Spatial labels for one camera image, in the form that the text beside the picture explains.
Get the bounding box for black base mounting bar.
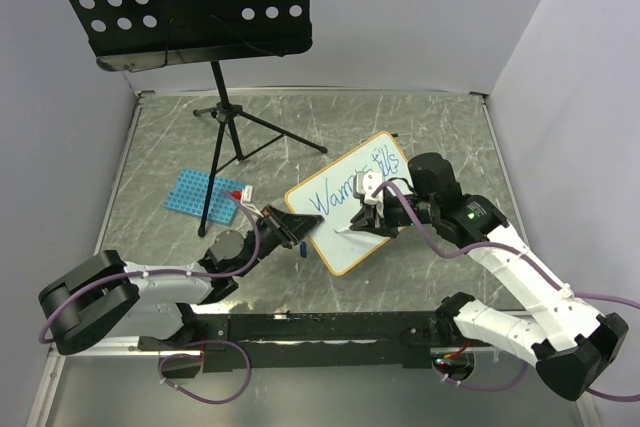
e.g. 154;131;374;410
138;310;465;373

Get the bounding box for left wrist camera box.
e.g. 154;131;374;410
232;185;253;203

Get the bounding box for blue studded building plate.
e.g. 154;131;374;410
164;169;247;225

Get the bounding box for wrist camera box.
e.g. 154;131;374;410
353;171;384;207
232;185;253;203

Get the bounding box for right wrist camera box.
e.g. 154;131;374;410
353;171;384;207

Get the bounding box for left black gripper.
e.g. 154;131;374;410
236;203;323;277

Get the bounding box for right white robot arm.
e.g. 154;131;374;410
349;153;639;401

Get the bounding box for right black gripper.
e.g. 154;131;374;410
350;191;437;239

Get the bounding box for yellow framed whiteboard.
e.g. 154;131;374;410
284;132;410;276

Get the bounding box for black perforated music stand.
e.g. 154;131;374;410
41;0;329;238

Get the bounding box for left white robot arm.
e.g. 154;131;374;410
38;205;323;355

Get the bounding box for wire whiteboard easel stand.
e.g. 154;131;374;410
392;133;414;150

